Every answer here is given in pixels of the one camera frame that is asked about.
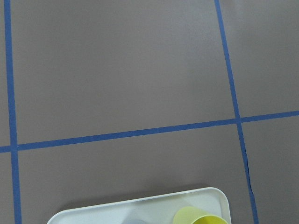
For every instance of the yellow cup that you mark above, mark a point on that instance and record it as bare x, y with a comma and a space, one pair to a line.
193, 215

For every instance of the cream serving tray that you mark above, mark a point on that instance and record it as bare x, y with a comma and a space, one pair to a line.
159, 209

